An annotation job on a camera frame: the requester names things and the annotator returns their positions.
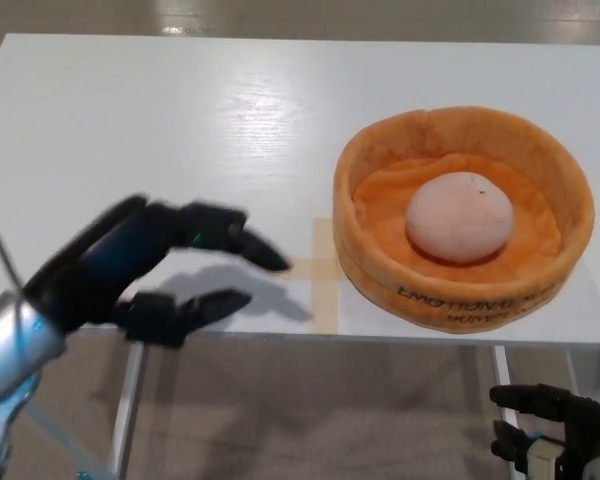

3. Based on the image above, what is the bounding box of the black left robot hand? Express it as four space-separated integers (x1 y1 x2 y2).
22 193 291 349

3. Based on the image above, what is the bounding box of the pink round plush toy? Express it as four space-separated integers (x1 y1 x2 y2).
405 171 516 262

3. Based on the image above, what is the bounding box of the beige tape cross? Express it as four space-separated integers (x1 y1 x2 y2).
284 217 355 334

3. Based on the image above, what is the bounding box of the orange plush plate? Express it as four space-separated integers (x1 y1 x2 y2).
332 106 595 335

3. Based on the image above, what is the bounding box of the white table leg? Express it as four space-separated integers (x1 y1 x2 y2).
490 345 524 451
107 329 149 480

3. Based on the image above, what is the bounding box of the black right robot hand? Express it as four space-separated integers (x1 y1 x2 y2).
489 383 600 480

